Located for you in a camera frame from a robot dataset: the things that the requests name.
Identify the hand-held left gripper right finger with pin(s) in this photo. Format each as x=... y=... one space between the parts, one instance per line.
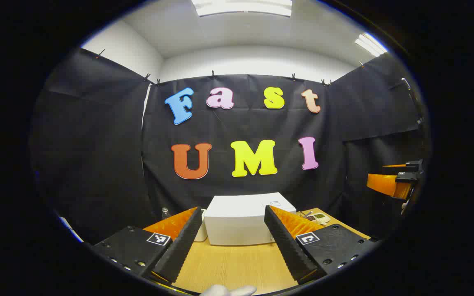
x=286 y=246

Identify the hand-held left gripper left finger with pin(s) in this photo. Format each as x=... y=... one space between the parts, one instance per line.
x=185 y=242

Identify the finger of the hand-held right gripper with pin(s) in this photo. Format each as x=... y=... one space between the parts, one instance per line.
x=385 y=184
x=412 y=165

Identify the white microwave oven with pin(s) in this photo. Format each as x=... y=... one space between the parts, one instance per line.
x=237 y=222

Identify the white toaster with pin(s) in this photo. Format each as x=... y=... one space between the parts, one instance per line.
x=202 y=235

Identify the clear plastic water bottle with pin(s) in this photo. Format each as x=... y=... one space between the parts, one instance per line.
x=165 y=213

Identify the white compartment tray with grains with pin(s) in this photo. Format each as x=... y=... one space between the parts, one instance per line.
x=320 y=217

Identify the ceiling light panel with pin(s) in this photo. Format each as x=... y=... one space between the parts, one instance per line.
x=370 y=44
x=241 y=7

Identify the black backdrop cloth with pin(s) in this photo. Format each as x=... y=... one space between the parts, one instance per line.
x=97 y=144

